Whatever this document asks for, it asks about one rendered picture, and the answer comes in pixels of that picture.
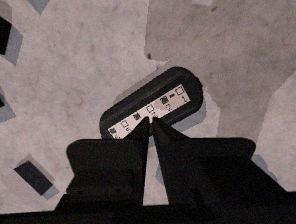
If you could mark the dark grey switch controller unit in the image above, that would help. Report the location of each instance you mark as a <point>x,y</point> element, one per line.
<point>171,96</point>

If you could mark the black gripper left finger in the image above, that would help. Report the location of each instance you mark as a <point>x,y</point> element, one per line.
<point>128,152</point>

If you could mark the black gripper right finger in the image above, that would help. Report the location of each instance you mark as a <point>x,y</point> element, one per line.
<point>176,153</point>

